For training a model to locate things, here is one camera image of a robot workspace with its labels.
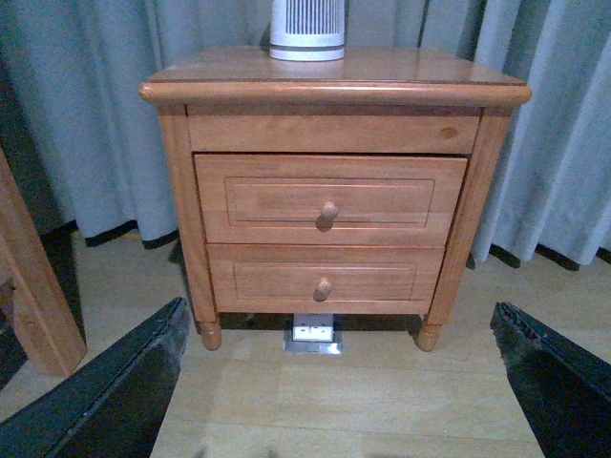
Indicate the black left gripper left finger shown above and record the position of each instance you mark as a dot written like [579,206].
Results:
[114,405]

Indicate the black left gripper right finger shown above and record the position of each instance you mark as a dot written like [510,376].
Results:
[562,389]

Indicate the wooden drawer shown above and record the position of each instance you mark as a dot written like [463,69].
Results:
[329,200]
[323,279]

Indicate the wooden furniture at left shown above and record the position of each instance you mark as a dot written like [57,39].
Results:
[31,297]

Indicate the floor power socket box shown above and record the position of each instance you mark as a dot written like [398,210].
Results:
[313,334]

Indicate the grey curtain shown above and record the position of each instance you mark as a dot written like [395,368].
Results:
[84,147]

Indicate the wooden nightstand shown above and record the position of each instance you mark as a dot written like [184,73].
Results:
[372,102]

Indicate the white cylindrical air purifier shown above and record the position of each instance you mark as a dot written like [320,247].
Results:
[307,30]

